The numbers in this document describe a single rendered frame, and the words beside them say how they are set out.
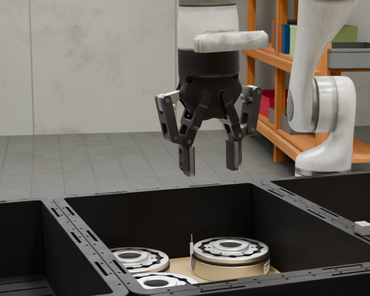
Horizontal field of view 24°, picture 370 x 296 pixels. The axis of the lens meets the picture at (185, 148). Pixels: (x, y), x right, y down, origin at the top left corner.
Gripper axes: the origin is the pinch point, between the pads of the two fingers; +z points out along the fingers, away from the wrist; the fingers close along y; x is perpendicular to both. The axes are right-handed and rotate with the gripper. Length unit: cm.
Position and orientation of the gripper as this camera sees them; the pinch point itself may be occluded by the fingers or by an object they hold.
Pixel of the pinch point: (210, 160)
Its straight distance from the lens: 106.9
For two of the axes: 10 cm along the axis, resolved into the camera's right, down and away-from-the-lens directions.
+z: 0.3, 9.8, 2.1
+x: 4.2, 1.8, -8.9
